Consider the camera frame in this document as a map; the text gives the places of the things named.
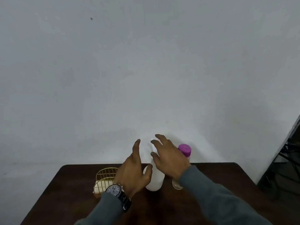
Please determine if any person's left hand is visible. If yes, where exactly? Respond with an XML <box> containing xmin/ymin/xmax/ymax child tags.
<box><xmin>113</xmin><ymin>139</ymin><xmax>153</xmax><ymax>198</ymax></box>

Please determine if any person's right hand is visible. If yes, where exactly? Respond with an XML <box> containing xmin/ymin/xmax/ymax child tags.
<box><xmin>150</xmin><ymin>134</ymin><xmax>192</xmax><ymax>181</ymax></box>

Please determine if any dark wooden table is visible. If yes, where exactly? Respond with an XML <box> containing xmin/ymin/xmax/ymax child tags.
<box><xmin>20</xmin><ymin>162</ymin><xmax>300</xmax><ymax>225</ymax></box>

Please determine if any clear glass bottle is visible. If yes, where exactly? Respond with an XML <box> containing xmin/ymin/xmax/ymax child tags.
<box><xmin>172</xmin><ymin>153</ymin><xmax>191</xmax><ymax>191</ymax></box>

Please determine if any purple bottle cap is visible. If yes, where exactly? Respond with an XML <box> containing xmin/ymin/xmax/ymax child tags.
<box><xmin>178</xmin><ymin>144</ymin><xmax>192</xmax><ymax>157</ymax></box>

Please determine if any white paper napkin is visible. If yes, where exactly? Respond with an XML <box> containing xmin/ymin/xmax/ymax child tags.
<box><xmin>93</xmin><ymin>180</ymin><xmax>115</xmax><ymax>194</ymax></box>

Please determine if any white plastic spray bottle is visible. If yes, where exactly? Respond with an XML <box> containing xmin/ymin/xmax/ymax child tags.
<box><xmin>143</xmin><ymin>159</ymin><xmax>165</xmax><ymax>192</ymax></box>

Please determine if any black folding chair frame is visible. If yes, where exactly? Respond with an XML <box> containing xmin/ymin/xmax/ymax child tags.
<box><xmin>276</xmin><ymin>128</ymin><xmax>300</xmax><ymax>169</ymax></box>

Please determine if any person's left forearm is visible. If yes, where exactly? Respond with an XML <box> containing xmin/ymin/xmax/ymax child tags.
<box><xmin>75</xmin><ymin>192</ymin><xmax>125</xmax><ymax>225</ymax></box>

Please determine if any black strap wristwatch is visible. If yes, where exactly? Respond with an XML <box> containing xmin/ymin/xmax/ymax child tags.
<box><xmin>105</xmin><ymin>184</ymin><xmax>132</xmax><ymax>213</ymax></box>

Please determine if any gold wire napkin holder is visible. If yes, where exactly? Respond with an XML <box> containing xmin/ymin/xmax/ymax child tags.
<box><xmin>95</xmin><ymin>167</ymin><xmax>119</xmax><ymax>199</ymax></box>

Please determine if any person's right forearm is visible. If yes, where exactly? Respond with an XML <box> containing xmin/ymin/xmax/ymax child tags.
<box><xmin>179</xmin><ymin>165</ymin><xmax>273</xmax><ymax>225</ymax></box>

